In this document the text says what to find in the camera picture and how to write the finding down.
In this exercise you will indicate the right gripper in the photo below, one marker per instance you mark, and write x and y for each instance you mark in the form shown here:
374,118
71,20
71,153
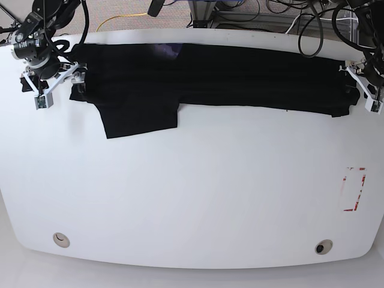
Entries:
44,68

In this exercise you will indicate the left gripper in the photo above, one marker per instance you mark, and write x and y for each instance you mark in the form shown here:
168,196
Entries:
373,71

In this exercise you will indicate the black T-shirt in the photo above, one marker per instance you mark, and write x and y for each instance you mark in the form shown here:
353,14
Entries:
138,88

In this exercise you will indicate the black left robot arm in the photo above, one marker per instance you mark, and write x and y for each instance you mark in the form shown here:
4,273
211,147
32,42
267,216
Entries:
370,18

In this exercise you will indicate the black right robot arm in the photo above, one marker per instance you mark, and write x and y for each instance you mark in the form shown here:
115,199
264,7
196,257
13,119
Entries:
32,41

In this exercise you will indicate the black tripod stand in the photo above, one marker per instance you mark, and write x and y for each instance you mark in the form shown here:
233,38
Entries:
8,20

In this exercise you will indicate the red tape rectangle marking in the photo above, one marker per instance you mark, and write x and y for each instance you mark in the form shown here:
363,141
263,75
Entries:
351,189

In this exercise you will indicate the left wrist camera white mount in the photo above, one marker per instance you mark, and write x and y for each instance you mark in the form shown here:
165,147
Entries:
374,95

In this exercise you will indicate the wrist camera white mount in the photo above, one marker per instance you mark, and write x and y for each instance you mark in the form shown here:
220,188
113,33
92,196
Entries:
374,95
43,89

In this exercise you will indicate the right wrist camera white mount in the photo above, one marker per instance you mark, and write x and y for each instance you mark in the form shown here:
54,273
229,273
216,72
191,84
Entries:
43,89

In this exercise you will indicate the aluminium frame post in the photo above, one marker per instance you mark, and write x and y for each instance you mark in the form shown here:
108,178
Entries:
201,12

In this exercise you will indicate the left table cable grommet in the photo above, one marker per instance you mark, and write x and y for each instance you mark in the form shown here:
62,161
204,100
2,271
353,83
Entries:
61,240

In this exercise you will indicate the table cable grommet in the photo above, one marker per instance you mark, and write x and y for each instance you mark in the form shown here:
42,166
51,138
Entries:
324,247
61,240

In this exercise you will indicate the right table cable grommet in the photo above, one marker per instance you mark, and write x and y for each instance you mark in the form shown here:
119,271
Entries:
324,247

